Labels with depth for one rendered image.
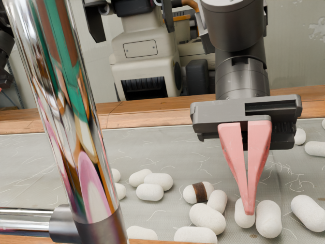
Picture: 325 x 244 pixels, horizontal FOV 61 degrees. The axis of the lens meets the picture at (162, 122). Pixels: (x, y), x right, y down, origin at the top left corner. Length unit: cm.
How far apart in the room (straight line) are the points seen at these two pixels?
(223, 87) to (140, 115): 28
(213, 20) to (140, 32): 75
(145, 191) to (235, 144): 12
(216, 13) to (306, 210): 19
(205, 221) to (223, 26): 18
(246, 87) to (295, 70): 216
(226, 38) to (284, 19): 209
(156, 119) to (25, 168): 24
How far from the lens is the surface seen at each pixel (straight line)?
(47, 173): 46
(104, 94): 276
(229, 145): 26
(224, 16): 27
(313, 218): 28
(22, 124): 70
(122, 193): 33
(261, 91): 29
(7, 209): 18
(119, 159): 44
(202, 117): 26
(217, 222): 26
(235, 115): 26
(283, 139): 30
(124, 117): 56
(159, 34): 97
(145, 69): 97
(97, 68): 272
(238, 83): 29
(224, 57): 32
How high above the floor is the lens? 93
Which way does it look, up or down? 20 degrees down
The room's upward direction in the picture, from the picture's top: 9 degrees counter-clockwise
